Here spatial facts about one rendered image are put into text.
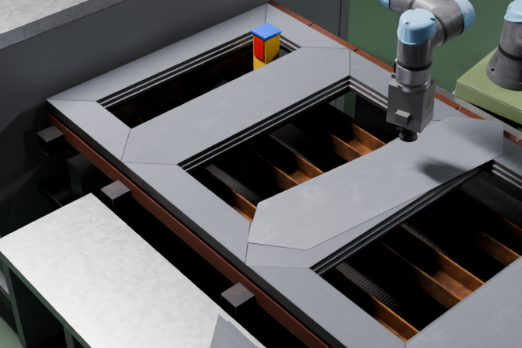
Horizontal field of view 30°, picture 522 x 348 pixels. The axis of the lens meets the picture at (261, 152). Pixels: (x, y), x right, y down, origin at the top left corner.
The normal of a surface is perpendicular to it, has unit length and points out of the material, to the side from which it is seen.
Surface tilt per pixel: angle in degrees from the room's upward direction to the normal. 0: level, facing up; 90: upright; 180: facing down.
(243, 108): 0
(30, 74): 90
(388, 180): 0
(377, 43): 0
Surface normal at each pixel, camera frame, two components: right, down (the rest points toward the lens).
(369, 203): 0.00, -0.79
